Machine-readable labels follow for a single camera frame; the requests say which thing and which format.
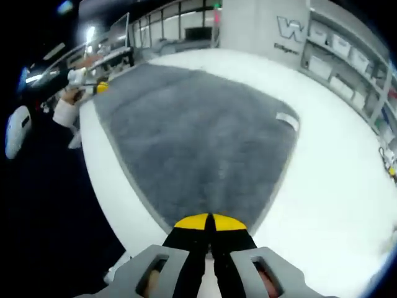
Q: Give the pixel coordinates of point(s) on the white yellow small device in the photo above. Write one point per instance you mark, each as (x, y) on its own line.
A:
(389, 161)

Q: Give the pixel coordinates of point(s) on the person's left hand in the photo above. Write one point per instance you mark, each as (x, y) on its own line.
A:
(70, 96)

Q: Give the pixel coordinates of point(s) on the grey black equipment cabinet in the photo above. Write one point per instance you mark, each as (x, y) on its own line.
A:
(173, 48)

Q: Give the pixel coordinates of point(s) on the grey metal shelving unit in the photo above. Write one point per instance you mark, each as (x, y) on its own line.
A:
(350, 62)

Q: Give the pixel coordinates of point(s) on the curved computer monitor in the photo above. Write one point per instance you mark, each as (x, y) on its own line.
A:
(121, 32)

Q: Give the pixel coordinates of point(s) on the black standing screen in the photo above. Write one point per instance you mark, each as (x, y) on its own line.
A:
(198, 33)

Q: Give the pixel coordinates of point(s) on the white chest-worn device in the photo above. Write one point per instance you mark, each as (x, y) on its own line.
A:
(17, 130)

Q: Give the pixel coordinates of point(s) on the grey towel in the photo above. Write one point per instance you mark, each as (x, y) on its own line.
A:
(198, 136)

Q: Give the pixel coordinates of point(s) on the row of white storage boxes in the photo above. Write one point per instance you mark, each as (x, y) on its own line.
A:
(341, 46)

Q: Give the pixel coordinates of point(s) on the grey computer desk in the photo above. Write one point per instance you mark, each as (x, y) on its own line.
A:
(108, 59)

